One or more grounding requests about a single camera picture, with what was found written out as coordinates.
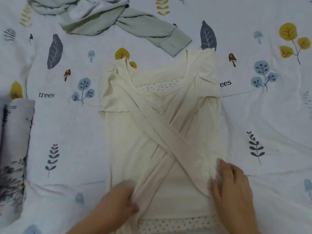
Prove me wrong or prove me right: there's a person's right hand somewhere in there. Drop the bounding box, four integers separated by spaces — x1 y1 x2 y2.
209 158 260 234

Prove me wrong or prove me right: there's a person's left hand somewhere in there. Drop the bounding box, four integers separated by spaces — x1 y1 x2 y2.
90 182 140 234

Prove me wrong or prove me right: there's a bed with leaf print bedding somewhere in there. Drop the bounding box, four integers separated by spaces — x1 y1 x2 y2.
0 0 312 234

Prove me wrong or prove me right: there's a cream long-sleeve top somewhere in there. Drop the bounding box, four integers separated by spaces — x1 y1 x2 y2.
99 47 230 234

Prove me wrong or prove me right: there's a sage green zip jacket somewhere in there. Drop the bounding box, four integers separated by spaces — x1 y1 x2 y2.
27 0 193 58

